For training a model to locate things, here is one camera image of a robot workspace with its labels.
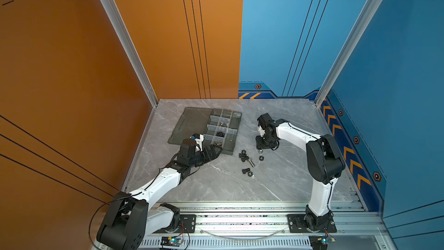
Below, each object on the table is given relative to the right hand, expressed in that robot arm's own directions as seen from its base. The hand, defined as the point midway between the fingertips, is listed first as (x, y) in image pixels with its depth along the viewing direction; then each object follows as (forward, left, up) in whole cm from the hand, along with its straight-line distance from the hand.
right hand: (259, 146), depth 95 cm
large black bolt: (-5, +9, -2) cm, 10 cm away
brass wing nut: (+2, +23, 0) cm, 23 cm away
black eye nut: (+9, +23, 0) cm, 24 cm away
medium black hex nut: (-6, -1, -1) cm, 6 cm away
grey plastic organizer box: (+12, +24, +2) cm, 27 cm away
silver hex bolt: (-9, +5, -2) cm, 10 cm away
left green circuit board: (-43, +41, -3) cm, 59 cm away
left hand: (-7, +22, +9) cm, 25 cm away
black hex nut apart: (-15, +6, -2) cm, 16 cm away
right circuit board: (-43, -20, -4) cm, 48 cm away
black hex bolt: (-13, +8, -2) cm, 15 cm away
